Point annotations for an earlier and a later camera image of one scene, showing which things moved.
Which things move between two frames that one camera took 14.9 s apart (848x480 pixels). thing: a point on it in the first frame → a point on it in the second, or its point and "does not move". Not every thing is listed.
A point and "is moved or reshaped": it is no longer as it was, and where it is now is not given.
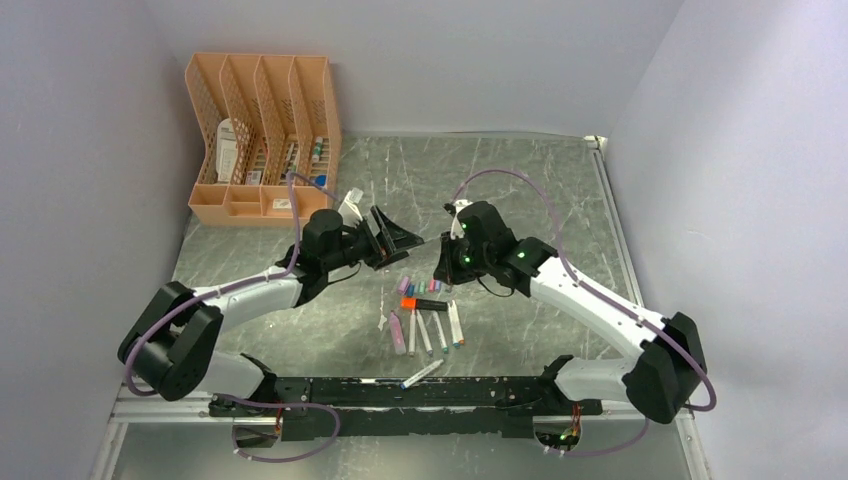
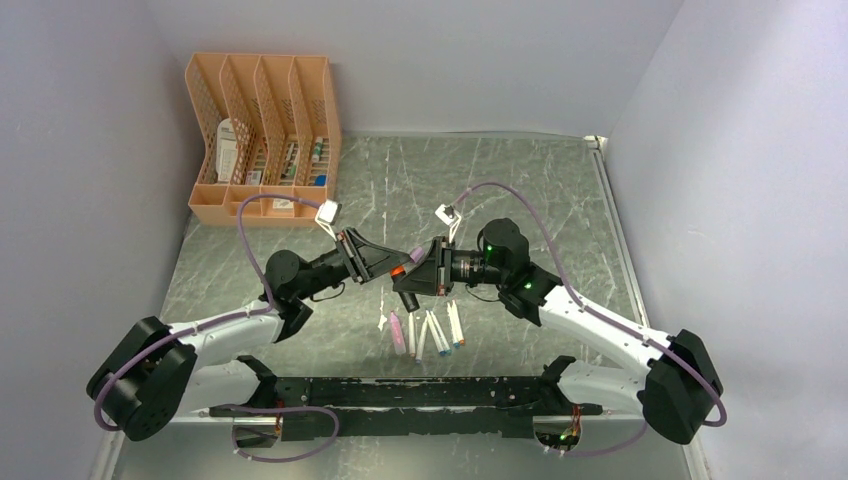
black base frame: (431, 406) does not move
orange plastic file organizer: (260, 117) does not move
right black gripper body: (464, 263) → (445, 283)
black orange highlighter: (423, 304) → (409, 299)
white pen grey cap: (424, 333) is moved or reshaped
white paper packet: (226, 140) does not move
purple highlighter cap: (404, 284) is moved or reshaped
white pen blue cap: (454, 336) does not move
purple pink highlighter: (397, 333) does not move
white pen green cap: (420, 373) → (443, 343)
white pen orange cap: (457, 325) does not move
